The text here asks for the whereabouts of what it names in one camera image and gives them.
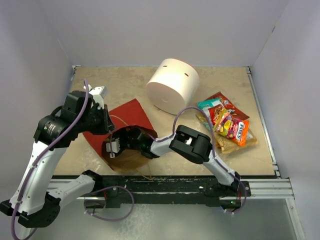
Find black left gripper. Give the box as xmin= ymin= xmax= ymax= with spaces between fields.
xmin=77 ymin=104 xmax=117 ymax=135

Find red paper bag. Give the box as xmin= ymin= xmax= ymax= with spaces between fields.
xmin=83 ymin=99 xmax=158 ymax=180

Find teal white snack packet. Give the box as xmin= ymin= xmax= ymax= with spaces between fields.
xmin=197 ymin=97 xmax=222 ymax=127

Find tan snack bag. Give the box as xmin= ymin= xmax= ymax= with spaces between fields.
xmin=196 ymin=113 xmax=258 ymax=154

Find colourful fruit candy packet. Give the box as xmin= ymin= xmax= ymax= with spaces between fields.
xmin=213 ymin=111 xmax=238 ymax=139

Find orange pink fruits candy packet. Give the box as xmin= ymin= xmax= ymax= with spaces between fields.
xmin=227 ymin=118 xmax=250 ymax=147

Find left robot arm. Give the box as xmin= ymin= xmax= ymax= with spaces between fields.
xmin=0 ymin=86 xmax=115 ymax=229

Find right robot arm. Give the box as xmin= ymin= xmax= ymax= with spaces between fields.
xmin=105 ymin=125 xmax=240 ymax=196

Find white cylindrical bin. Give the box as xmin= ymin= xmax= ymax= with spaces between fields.
xmin=146 ymin=58 xmax=200 ymax=115

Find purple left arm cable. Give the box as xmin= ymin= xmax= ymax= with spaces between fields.
xmin=10 ymin=78 xmax=90 ymax=240

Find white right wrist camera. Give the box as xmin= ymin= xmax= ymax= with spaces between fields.
xmin=105 ymin=137 xmax=122 ymax=158

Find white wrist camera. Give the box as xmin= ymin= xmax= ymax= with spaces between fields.
xmin=105 ymin=137 xmax=122 ymax=158
xmin=83 ymin=85 xmax=107 ymax=110

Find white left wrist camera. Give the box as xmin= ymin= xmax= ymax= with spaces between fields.
xmin=83 ymin=85 xmax=107 ymax=110

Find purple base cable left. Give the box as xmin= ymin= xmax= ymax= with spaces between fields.
xmin=83 ymin=185 xmax=136 ymax=222

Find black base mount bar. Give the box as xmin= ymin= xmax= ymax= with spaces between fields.
xmin=84 ymin=170 xmax=251 ymax=210

